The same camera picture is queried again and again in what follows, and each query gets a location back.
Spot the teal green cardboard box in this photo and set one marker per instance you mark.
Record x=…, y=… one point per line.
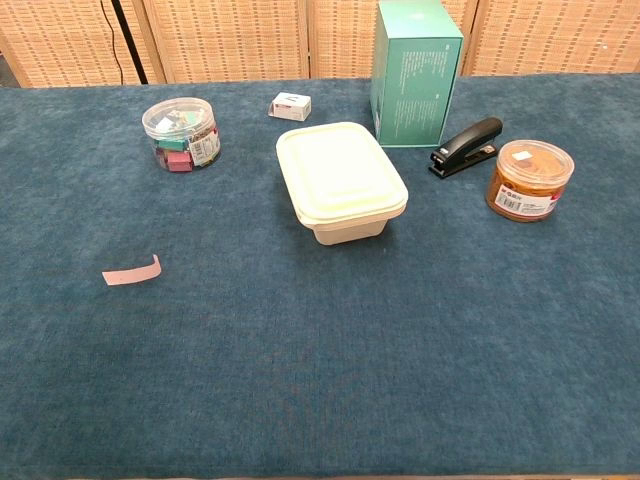
x=415, y=90

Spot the pink paper strip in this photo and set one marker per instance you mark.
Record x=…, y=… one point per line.
x=130, y=275

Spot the clear jar of rubber bands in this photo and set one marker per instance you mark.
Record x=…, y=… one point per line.
x=530, y=185

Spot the blue fabric table cover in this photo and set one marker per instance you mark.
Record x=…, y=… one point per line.
x=300, y=350

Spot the black stand pole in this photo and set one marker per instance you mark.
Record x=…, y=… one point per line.
x=129, y=40

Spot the cream lidded plastic container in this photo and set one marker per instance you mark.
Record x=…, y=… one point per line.
x=340, y=175

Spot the small white staples box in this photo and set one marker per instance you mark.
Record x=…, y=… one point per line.
x=290, y=107

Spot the woven bamboo folding screen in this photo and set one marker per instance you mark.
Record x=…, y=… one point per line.
x=225, y=40

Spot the black stapler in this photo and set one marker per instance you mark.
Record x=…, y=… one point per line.
x=470, y=137

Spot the clear jar of binder clips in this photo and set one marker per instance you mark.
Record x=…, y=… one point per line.
x=180, y=150

